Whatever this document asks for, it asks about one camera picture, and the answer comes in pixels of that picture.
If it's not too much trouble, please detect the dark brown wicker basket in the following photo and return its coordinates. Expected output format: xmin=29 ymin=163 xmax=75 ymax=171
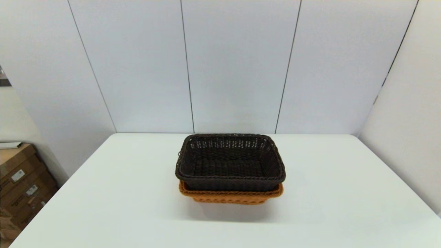
xmin=175 ymin=133 xmax=287 ymax=193

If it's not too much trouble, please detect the orange wicker basket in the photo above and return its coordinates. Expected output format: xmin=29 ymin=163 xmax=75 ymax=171
xmin=178 ymin=180 xmax=284 ymax=206

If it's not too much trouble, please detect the crumpled brown cardboard box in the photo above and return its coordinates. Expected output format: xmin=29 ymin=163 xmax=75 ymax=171
xmin=0 ymin=208 xmax=22 ymax=248

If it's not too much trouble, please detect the dark grey wall fixture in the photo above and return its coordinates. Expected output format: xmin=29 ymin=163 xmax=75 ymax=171
xmin=0 ymin=65 xmax=12 ymax=87

